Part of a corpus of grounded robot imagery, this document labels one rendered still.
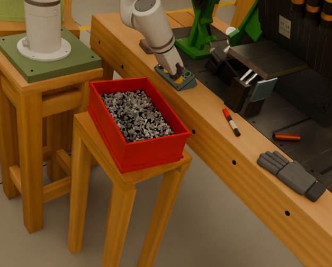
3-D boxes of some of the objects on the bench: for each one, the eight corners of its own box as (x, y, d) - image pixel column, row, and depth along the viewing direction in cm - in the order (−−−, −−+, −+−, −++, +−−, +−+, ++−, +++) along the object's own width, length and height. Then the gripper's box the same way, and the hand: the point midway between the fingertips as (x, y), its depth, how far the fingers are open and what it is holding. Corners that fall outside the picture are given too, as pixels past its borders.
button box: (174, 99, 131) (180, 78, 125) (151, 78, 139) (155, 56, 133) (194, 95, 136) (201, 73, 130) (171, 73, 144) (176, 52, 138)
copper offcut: (273, 140, 118) (276, 135, 117) (271, 136, 120) (274, 131, 118) (298, 142, 120) (301, 138, 119) (295, 138, 122) (298, 133, 120)
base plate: (355, 220, 101) (359, 215, 100) (141, 35, 161) (141, 31, 160) (416, 172, 124) (421, 168, 123) (209, 27, 184) (211, 23, 183)
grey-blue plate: (245, 118, 124) (260, 84, 116) (241, 115, 125) (256, 80, 117) (263, 112, 130) (279, 79, 121) (259, 109, 131) (274, 76, 122)
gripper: (185, 45, 108) (198, 81, 123) (157, 23, 116) (172, 59, 132) (166, 61, 107) (181, 95, 123) (138, 37, 115) (156, 72, 131)
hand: (175, 73), depth 125 cm, fingers closed
